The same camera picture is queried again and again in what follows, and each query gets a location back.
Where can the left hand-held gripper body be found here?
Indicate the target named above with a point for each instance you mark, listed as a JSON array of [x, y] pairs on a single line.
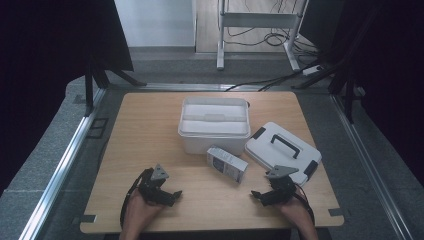
[[155, 188]]

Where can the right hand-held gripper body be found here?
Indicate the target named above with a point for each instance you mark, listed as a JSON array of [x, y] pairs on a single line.
[[282, 190]]

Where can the white plastic storage box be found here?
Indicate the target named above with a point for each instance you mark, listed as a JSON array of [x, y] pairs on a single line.
[[213, 143]]

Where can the person's right hand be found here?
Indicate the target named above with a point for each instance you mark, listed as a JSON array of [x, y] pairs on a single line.
[[295, 213]]

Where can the person's left hand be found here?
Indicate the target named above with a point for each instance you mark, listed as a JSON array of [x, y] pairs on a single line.
[[140, 213]]

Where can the small white grey carton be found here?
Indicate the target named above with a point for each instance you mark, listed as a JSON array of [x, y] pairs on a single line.
[[228, 163]]

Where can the dark floor socket plate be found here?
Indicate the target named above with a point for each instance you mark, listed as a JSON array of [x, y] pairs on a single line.
[[97, 128]]

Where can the black tripod legs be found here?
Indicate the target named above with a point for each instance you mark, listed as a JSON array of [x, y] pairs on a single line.
[[348, 90], [89, 86]]

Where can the white power strip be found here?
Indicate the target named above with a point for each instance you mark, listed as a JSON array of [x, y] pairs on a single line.
[[311, 70]]

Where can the black curtain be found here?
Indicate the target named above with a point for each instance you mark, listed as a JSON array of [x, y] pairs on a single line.
[[43, 66], [393, 66]]

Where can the aluminium floor rail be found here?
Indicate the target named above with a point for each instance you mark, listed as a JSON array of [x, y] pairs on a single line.
[[63, 166], [186, 87], [370, 166]]

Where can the white metal stand frame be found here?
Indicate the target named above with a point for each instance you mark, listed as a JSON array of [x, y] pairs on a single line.
[[256, 20]]

